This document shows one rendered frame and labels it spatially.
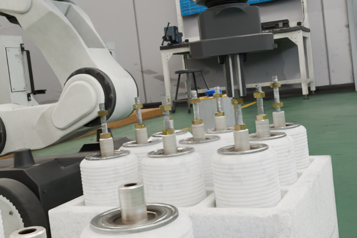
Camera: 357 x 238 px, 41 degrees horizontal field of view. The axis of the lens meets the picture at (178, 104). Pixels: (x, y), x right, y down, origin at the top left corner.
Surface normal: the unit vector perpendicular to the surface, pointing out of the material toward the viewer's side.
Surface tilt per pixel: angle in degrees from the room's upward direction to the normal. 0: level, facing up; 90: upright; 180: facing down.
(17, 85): 90
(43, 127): 103
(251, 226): 90
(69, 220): 90
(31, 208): 67
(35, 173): 45
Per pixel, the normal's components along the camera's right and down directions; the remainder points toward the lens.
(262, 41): 0.03, 0.05
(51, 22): -0.16, 0.46
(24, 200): 0.67, -0.64
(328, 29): -0.38, 0.09
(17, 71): 0.92, -0.09
